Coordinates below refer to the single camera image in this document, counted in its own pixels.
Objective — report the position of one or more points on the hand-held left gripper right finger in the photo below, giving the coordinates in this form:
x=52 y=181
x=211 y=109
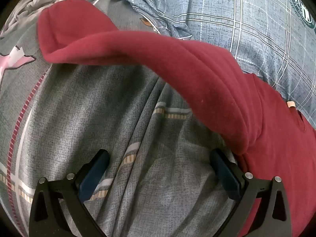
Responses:
x=226 y=175

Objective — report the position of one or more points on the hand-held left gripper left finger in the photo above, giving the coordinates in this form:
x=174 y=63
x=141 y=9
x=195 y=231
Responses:
x=95 y=174

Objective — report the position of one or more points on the red garment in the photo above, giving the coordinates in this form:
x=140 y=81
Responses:
x=197 y=79

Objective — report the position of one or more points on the grey star-print bed sheet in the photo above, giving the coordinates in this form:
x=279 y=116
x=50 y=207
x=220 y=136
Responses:
x=98 y=103

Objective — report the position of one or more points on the blue plaid quilt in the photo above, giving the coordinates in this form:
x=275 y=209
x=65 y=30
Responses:
x=222 y=12

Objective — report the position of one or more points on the crumpled white cloth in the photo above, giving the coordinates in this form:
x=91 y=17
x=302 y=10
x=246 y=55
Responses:
x=29 y=7

